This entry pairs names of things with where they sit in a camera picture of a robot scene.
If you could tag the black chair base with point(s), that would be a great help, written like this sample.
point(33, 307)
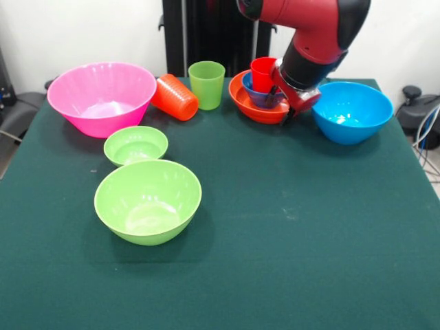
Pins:
point(417, 113)

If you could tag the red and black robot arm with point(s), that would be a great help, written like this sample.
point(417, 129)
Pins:
point(309, 27)

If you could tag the dark green table cloth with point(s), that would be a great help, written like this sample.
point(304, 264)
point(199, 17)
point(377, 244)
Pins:
point(309, 275)

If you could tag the orange bowl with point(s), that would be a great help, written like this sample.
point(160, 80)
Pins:
point(240, 99)

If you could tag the orange cup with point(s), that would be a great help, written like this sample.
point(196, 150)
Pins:
point(173, 98)

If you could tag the green cup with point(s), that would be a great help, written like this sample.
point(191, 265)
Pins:
point(206, 89)

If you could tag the large pink bowl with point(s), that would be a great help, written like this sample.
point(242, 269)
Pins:
point(103, 89)

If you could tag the small dark blue bowl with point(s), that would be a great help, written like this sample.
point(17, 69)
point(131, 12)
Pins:
point(256, 98)

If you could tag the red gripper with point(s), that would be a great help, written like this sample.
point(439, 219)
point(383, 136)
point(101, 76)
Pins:
point(295, 101)

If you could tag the grey office chair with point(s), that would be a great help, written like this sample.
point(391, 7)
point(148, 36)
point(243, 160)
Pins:
point(20, 110)

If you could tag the black equipment box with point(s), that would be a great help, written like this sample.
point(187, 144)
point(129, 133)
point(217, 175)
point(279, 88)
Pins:
point(6, 86)

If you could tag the large green bowl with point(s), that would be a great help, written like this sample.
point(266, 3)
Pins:
point(148, 203)

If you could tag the small green bowl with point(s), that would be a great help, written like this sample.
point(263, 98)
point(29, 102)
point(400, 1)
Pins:
point(134, 146)

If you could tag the red cup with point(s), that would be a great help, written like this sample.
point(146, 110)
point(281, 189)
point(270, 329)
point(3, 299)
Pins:
point(261, 77)

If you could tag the large light blue bowl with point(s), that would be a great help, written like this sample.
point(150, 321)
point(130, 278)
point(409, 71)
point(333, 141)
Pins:
point(350, 120)

